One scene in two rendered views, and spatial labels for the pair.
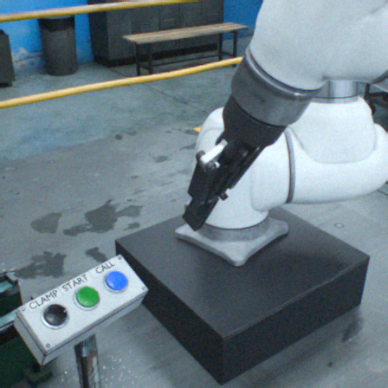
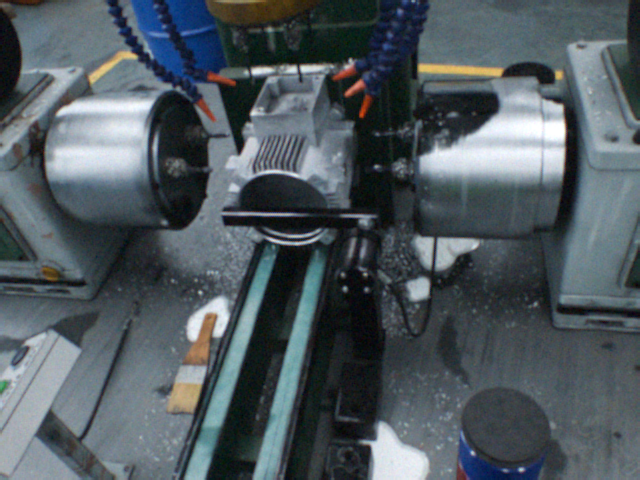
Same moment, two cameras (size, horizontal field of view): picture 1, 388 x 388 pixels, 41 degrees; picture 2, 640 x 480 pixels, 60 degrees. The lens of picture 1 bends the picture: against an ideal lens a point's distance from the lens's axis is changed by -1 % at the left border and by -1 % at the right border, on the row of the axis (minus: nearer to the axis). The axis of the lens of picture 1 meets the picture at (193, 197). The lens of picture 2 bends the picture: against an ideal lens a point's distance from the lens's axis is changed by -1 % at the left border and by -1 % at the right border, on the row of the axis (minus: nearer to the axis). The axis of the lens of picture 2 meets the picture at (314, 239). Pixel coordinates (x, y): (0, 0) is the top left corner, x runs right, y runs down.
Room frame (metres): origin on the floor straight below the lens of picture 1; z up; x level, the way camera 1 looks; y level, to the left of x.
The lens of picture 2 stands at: (1.09, 0.34, 1.59)
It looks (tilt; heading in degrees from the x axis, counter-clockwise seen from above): 44 degrees down; 155
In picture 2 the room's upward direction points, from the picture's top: 11 degrees counter-clockwise
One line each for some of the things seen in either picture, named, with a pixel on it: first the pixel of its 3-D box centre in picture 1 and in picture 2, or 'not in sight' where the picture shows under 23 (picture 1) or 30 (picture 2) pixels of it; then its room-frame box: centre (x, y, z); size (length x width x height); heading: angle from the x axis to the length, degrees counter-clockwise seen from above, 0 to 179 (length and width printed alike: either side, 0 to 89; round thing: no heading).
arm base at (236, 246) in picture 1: (224, 218); not in sight; (0.97, -0.07, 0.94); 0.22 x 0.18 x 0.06; 47
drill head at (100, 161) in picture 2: not in sight; (111, 162); (0.14, 0.41, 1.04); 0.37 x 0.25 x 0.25; 46
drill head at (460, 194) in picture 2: not in sight; (498, 160); (0.61, 0.90, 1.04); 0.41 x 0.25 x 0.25; 46
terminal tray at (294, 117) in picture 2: not in sight; (292, 112); (0.35, 0.69, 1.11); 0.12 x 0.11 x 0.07; 136
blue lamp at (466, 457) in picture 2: not in sight; (501, 443); (0.98, 0.51, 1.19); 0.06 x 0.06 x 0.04
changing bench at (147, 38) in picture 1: (187, 51); not in sight; (5.74, 0.07, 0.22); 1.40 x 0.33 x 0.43; 124
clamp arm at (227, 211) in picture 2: not in sight; (298, 218); (0.49, 0.60, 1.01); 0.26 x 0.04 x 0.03; 46
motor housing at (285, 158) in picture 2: not in sight; (296, 172); (0.38, 0.66, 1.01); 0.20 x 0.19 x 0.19; 136
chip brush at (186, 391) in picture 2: not in sight; (196, 360); (0.46, 0.37, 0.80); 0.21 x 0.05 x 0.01; 139
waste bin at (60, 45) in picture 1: (58, 44); not in sight; (5.71, 1.45, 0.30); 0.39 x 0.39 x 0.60
